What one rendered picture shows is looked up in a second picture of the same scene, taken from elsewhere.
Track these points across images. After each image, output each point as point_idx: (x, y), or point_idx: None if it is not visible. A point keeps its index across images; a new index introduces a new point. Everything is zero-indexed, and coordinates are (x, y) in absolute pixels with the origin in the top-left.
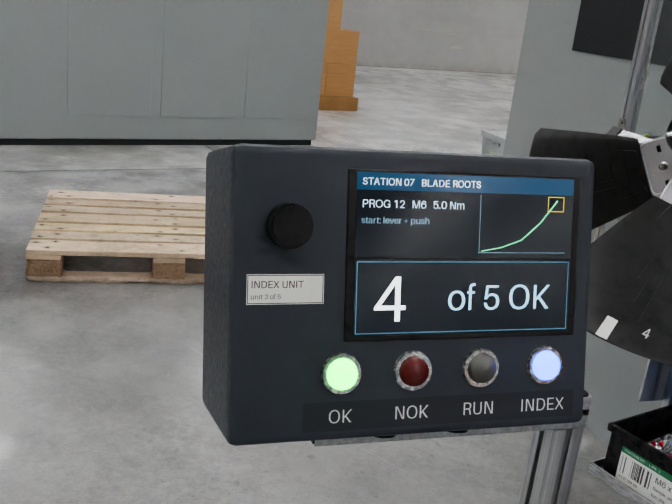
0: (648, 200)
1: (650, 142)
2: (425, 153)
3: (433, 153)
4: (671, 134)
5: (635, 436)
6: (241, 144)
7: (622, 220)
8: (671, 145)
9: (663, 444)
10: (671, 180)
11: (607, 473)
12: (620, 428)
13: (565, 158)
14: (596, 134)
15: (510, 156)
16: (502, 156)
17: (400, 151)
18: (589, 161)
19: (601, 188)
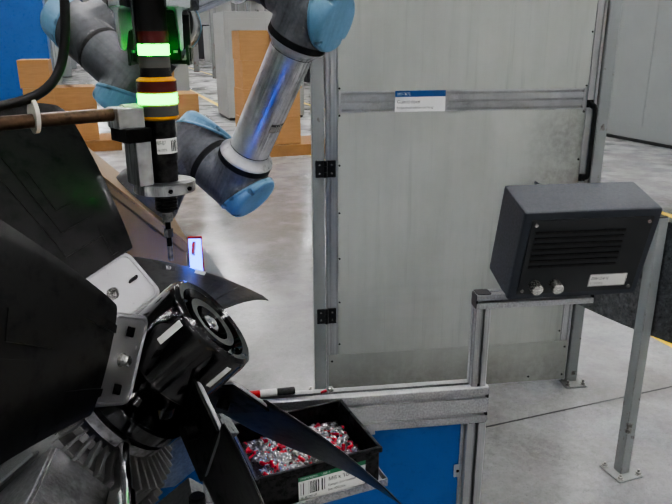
0: (281, 409)
1: (215, 413)
2: (571, 183)
3: (568, 183)
4: (238, 356)
5: (369, 436)
6: (631, 181)
7: (312, 429)
8: (248, 359)
9: (346, 441)
10: (248, 391)
11: (380, 469)
12: (376, 442)
13: (516, 185)
14: (252, 477)
15: (539, 184)
16: (542, 184)
17: (580, 183)
18: (507, 185)
19: None
